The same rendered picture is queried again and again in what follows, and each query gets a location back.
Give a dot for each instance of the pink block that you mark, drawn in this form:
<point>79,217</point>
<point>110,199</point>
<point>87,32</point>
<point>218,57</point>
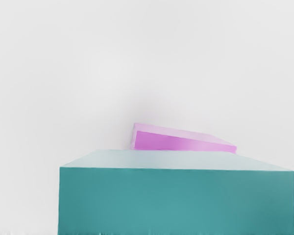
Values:
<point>161,142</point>

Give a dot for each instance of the teal block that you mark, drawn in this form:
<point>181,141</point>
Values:
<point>176,200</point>

